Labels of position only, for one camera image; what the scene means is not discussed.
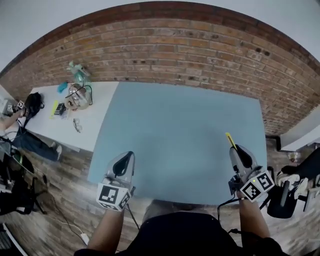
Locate green plastic bottle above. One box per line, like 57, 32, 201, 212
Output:
68, 60, 91, 83

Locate yellow pen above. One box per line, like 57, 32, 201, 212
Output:
225, 132, 238, 151

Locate yellow-green marker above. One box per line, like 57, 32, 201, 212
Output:
48, 100, 59, 120

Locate black bag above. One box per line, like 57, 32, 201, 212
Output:
23, 91, 45, 119

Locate person's left forearm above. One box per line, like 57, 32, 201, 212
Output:
86, 209, 125, 253

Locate white power cable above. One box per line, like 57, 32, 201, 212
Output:
48, 194, 86, 237

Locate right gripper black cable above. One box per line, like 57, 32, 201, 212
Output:
216, 192, 242, 237

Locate clear brown round container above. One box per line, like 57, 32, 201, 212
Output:
64, 83, 94, 111

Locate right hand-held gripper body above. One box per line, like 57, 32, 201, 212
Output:
228, 164, 276, 203

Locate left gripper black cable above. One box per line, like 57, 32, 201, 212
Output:
125, 203, 141, 231

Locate white glove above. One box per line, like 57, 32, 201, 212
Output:
276, 173, 310, 200

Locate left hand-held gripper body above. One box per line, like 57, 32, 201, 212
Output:
95, 174, 137, 212

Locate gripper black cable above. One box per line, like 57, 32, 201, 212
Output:
125, 203, 141, 231
216, 192, 242, 237

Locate thin black cable loop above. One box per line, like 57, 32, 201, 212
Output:
65, 84, 94, 106

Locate clear safety glasses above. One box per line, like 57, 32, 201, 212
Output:
72, 118, 84, 134

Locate white desk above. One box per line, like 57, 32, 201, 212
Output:
279, 104, 320, 152

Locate black equipment stand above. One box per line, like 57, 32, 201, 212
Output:
0, 136, 49, 216

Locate person's black shirt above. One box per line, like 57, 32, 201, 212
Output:
74, 211, 292, 256

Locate person's right forearm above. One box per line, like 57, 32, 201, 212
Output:
238, 198, 273, 241

